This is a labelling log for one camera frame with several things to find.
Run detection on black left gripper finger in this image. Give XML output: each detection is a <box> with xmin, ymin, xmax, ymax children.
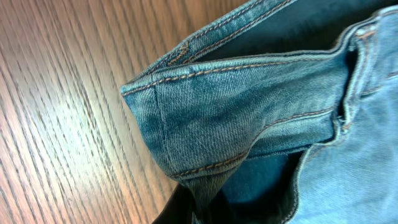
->
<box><xmin>152</xmin><ymin>184</ymin><xmax>194</xmax><ymax>224</ymax></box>

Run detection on blue denim jeans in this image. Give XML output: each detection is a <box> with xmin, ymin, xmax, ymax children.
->
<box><xmin>121</xmin><ymin>0</ymin><xmax>397</xmax><ymax>223</ymax></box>

